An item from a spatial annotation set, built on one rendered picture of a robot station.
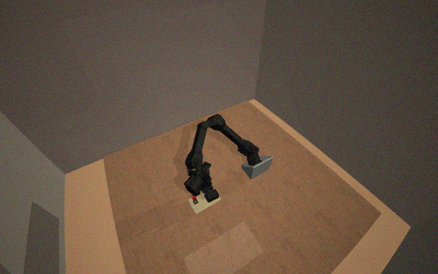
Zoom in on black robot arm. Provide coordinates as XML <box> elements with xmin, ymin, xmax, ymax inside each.
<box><xmin>184</xmin><ymin>114</ymin><xmax>262</xmax><ymax>197</ymax></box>

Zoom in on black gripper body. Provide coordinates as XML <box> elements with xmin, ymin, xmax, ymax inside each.
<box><xmin>202</xmin><ymin>177</ymin><xmax>219</xmax><ymax>202</ymax></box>

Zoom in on tan board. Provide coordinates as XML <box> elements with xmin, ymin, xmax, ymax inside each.
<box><xmin>188</xmin><ymin>192</ymin><xmax>221</xmax><ymax>214</ymax></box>

